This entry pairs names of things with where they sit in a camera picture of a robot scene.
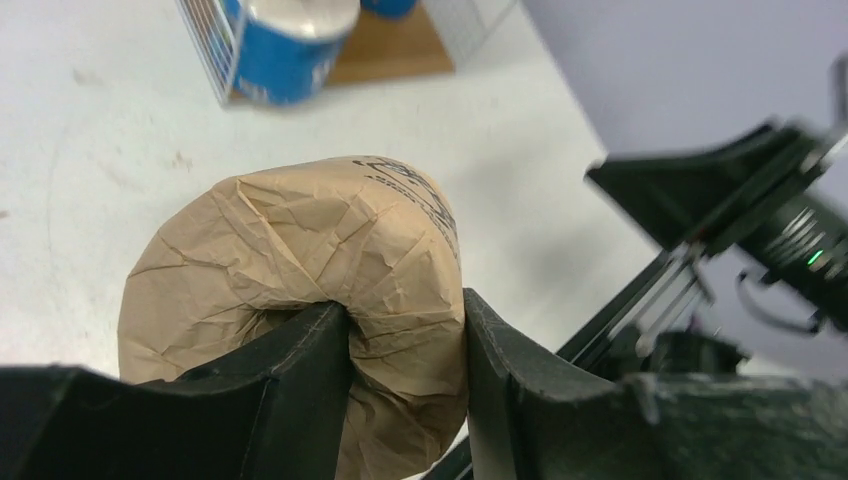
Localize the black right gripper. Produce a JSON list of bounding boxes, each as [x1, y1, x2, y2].
[[559, 122, 847, 371]]

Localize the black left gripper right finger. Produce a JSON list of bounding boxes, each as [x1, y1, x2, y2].
[[464, 289, 847, 479]]

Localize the white wire wooden shelf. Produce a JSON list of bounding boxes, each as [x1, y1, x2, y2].
[[177, 1, 515, 106]]

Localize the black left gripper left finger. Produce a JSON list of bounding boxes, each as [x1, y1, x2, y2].
[[1, 303, 353, 479]]

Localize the brown paper roll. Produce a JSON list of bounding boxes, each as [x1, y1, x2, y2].
[[117, 156, 468, 479]]

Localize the blue paper roll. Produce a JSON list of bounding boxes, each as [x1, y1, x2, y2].
[[360, 0, 418, 20], [222, 0, 361, 106]]

